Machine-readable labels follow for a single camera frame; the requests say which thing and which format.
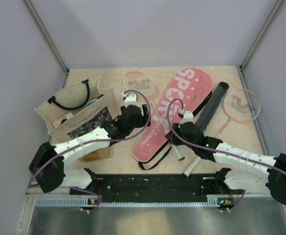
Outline black shuttlecock tube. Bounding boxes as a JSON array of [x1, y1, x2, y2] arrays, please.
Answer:
[[195, 82, 229, 132]]

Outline pink badminton racket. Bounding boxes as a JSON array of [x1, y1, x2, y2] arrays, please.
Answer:
[[123, 71, 185, 163], [183, 88, 262, 177]]

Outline pink racket cover bag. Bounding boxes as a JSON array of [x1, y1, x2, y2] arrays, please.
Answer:
[[132, 67, 214, 170]]

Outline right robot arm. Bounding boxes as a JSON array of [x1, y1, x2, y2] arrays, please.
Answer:
[[170, 122, 286, 205]]

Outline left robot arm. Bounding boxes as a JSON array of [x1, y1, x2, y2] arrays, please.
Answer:
[[28, 104, 151, 194]]

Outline brown cardboard box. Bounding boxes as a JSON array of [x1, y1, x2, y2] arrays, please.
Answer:
[[79, 147, 112, 162]]

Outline beige floral tote bag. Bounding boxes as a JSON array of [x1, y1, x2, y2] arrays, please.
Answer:
[[35, 77, 120, 143]]

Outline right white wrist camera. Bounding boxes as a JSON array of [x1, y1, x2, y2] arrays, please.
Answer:
[[178, 109, 194, 124]]

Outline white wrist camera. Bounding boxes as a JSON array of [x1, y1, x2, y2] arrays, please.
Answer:
[[122, 93, 139, 108], [178, 109, 194, 124]]

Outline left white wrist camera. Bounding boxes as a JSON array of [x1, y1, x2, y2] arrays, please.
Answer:
[[122, 93, 139, 108]]

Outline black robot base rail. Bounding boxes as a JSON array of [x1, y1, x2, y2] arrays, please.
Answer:
[[69, 173, 237, 204]]

